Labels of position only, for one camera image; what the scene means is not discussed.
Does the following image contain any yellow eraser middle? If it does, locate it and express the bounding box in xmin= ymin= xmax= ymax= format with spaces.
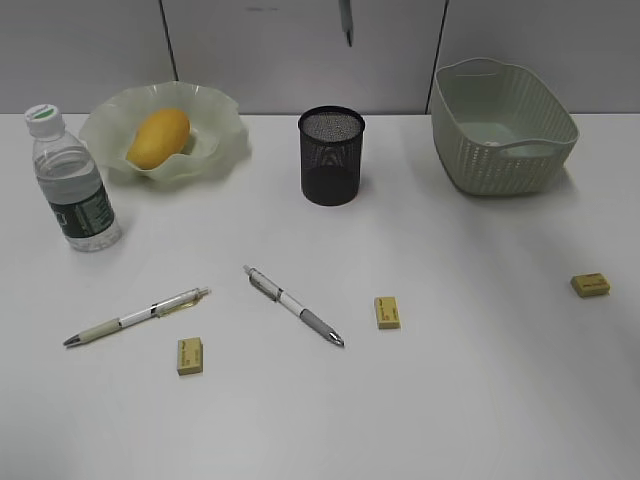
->
xmin=374 ymin=296 xmax=401 ymax=330

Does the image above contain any yellow eraser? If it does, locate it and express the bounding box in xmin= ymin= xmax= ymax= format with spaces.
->
xmin=374 ymin=296 xmax=401 ymax=330
xmin=570 ymin=273 xmax=611 ymax=298
xmin=176 ymin=337 xmax=204 ymax=376

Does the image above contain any yellow eraser right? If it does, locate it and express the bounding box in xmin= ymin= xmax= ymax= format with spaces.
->
xmin=570 ymin=273 xmax=611 ymax=298

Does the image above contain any yellow eraser left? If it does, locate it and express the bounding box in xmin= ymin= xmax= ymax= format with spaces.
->
xmin=176 ymin=337 xmax=204 ymax=376

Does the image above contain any pale green woven basket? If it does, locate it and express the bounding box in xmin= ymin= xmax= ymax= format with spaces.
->
xmin=431 ymin=58 xmax=579 ymax=197

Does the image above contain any pale green wavy plate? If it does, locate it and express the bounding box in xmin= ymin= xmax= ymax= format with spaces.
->
xmin=79 ymin=81 xmax=251 ymax=190

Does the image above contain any beige grip mechanical pencil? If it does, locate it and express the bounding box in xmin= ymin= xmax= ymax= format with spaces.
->
xmin=63 ymin=287 xmax=211 ymax=348

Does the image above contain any blue grip mechanical pencil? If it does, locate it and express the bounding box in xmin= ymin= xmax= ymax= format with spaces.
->
xmin=338 ymin=0 xmax=353 ymax=47

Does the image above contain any black mesh pen holder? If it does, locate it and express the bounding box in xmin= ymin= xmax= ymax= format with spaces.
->
xmin=298 ymin=105 xmax=365 ymax=206

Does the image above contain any yellow mango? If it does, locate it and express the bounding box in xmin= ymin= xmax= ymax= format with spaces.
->
xmin=126 ymin=108 xmax=191 ymax=170

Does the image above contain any grey grip mechanical pencil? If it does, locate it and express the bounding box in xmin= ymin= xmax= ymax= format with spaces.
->
xmin=243 ymin=265 xmax=345 ymax=348

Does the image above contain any clear water bottle green label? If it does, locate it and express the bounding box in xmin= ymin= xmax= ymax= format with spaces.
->
xmin=25 ymin=103 xmax=122 ymax=253

